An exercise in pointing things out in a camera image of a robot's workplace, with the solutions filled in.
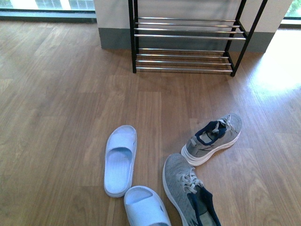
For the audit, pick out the light blue slipper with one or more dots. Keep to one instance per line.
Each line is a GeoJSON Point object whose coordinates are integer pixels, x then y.
{"type": "Point", "coordinates": [120, 156]}
{"type": "Point", "coordinates": [145, 208]}

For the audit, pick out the grey sneaker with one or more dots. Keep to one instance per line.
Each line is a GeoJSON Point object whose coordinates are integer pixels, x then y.
{"type": "Point", "coordinates": [216, 135]}
{"type": "Point", "coordinates": [187, 193]}

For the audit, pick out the black metal shoe rack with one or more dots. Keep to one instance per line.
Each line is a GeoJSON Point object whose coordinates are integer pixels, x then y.
{"type": "Point", "coordinates": [190, 45]}

